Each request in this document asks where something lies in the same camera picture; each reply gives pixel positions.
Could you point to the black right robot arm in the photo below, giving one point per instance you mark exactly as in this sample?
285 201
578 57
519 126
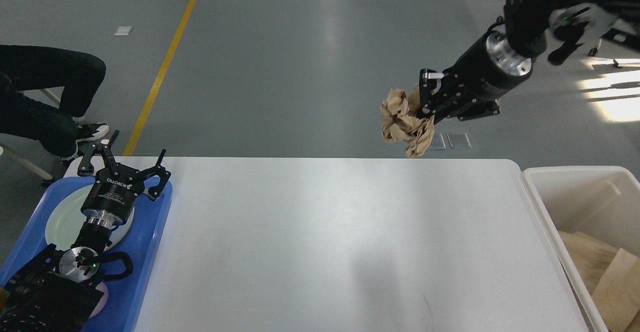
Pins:
572 22

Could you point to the brown paper ball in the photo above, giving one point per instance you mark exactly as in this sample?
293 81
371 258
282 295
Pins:
400 122

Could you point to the black green sneaker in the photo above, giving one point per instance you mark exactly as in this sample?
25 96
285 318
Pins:
86 133

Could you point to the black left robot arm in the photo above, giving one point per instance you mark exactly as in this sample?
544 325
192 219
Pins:
97 282

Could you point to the person leg dark jeans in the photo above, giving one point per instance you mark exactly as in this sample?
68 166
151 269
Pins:
45 92

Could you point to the brown paper bag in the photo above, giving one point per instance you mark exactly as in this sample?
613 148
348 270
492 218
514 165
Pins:
616 295
590 256

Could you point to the grey floor outlet plate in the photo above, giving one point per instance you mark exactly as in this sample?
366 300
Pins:
457 141

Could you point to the white plastic bin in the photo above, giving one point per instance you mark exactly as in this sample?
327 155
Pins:
600 201

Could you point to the blue plastic tray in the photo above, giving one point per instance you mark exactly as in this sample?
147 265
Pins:
141 242

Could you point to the green plate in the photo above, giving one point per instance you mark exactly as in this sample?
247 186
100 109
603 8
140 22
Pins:
67 218

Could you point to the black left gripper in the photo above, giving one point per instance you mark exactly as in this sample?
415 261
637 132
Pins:
114 192

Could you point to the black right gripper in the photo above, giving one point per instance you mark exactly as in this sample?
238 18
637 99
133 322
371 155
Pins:
473 85

